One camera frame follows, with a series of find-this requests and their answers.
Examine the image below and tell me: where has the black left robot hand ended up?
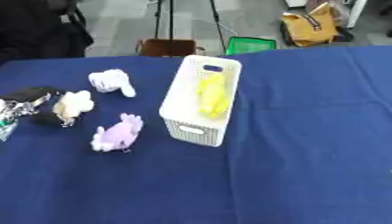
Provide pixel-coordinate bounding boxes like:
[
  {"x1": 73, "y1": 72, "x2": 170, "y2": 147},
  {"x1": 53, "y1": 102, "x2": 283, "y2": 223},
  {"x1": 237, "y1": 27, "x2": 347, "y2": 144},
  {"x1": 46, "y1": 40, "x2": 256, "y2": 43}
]
[{"x1": 0, "y1": 86, "x2": 77, "y2": 129}]

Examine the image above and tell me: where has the yellow soft toy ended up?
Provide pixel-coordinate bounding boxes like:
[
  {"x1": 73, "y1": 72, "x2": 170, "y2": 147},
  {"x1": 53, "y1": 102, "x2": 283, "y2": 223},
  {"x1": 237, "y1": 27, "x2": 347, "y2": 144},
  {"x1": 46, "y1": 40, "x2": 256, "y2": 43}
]
[{"x1": 194, "y1": 73, "x2": 232, "y2": 119}]

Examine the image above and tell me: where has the purple soft toy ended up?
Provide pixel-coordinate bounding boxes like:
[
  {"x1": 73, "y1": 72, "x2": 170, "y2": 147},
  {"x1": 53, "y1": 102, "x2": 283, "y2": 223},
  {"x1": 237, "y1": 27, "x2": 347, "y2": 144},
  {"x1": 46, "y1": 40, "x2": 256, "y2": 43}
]
[{"x1": 88, "y1": 112, "x2": 146, "y2": 153}]

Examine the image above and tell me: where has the white soft toy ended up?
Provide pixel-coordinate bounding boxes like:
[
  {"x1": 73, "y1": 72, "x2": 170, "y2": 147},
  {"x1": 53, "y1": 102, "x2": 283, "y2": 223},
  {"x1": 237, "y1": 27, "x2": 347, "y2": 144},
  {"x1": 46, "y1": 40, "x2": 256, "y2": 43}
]
[{"x1": 87, "y1": 68, "x2": 138, "y2": 99}]

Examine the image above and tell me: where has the person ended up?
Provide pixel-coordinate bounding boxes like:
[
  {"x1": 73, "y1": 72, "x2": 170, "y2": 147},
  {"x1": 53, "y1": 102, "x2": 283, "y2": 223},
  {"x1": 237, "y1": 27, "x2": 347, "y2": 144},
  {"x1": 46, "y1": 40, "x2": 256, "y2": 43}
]
[{"x1": 0, "y1": 0, "x2": 95, "y2": 61}]

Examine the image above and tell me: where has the green box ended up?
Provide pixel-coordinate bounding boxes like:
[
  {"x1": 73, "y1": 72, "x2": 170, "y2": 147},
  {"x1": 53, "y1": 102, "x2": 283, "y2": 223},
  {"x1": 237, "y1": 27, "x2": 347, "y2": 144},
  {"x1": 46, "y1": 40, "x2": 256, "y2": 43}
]
[{"x1": 223, "y1": 36, "x2": 279, "y2": 56}]

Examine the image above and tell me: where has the brown chair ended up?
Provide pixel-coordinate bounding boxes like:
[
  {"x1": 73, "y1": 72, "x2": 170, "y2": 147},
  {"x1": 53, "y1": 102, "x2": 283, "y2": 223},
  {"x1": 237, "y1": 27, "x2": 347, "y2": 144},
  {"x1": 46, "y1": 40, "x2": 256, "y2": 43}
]
[{"x1": 135, "y1": 38, "x2": 207, "y2": 58}]

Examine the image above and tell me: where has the white plastic basket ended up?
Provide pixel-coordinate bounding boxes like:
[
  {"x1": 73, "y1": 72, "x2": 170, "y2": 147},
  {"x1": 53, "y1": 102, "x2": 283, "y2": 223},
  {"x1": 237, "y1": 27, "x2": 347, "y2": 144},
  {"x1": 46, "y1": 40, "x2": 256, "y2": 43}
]
[{"x1": 157, "y1": 54, "x2": 244, "y2": 148}]

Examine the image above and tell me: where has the black tripod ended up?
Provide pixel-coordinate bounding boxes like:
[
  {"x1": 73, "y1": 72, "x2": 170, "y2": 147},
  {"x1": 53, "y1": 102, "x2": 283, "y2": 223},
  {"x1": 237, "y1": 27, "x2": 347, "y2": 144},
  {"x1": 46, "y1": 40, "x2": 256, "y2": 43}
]
[{"x1": 151, "y1": 0, "x2": 230, "y2": 54}]

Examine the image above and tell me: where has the cream soft toy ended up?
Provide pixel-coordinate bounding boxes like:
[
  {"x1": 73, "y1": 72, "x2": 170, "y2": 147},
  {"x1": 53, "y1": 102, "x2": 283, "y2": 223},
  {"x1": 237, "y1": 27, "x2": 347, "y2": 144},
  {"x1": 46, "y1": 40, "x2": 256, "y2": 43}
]
[{"x1": 52, "y1": 89, "x2": 97, "y2": 126}]

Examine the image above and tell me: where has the yellow bag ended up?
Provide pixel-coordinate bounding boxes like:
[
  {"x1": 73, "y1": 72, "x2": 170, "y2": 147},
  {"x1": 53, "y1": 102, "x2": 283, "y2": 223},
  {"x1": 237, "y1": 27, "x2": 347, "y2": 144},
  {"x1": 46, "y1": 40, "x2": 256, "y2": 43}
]
[{"x1": 278, "y1": 2, "x2": 342, "y2": 48}]

